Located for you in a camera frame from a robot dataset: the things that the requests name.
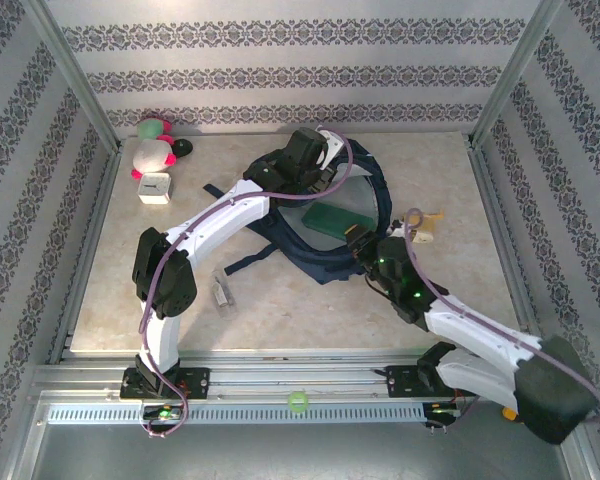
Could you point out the aluminium side rail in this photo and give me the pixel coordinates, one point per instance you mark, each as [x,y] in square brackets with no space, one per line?
[97,235]
[505,250]

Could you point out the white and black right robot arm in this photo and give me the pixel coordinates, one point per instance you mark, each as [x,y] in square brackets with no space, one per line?
[480,330]

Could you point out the beige wooden toy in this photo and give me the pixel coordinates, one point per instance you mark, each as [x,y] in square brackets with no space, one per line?
[427,227]

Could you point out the white cube clock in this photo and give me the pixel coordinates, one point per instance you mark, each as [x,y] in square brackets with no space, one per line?
[154,187]

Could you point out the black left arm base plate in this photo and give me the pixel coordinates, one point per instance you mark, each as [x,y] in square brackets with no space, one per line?
[195,382]

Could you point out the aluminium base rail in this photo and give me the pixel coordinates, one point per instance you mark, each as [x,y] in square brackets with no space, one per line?
[290,380]

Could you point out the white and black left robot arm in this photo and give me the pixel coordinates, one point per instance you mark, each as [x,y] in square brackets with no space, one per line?
[220,220]

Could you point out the black round disc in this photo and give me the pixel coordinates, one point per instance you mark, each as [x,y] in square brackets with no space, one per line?
[183,146]

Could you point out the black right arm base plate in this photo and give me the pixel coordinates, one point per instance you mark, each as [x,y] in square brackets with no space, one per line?
[400,382]

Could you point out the green notebook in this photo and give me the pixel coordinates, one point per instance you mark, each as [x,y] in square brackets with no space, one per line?
[337,220]

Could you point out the navy blue backpack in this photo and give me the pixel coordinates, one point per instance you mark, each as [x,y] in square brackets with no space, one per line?
[330,265]

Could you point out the yellow and black screwdriver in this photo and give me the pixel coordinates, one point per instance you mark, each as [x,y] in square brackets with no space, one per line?
[509,414]

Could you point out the aluminium frame post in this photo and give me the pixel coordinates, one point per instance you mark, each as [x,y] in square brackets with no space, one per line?
[75,75]
[515,75]

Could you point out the clear plastic pencil case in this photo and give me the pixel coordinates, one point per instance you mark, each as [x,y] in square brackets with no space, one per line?
[224,295]

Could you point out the white pink green plush toy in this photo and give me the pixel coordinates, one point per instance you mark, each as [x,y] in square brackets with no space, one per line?
[152,152]

